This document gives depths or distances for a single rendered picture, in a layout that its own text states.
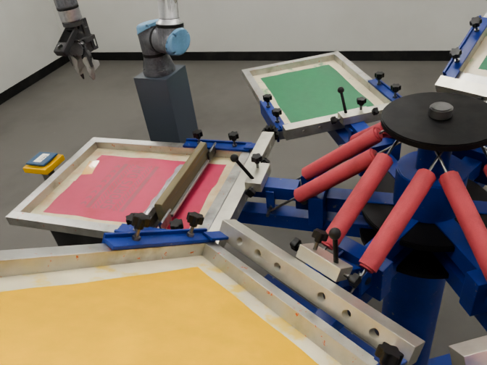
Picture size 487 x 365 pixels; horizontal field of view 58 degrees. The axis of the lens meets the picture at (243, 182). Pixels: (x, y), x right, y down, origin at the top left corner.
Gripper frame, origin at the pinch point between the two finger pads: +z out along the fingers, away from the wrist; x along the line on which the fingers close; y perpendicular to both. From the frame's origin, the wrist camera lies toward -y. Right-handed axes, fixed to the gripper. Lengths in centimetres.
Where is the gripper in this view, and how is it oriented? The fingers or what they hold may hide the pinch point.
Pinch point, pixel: (86, 77)
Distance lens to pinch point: 181.6
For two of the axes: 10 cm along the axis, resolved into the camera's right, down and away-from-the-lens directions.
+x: -9.1, -1.5, 3.9
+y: 4.0, -5.7, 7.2
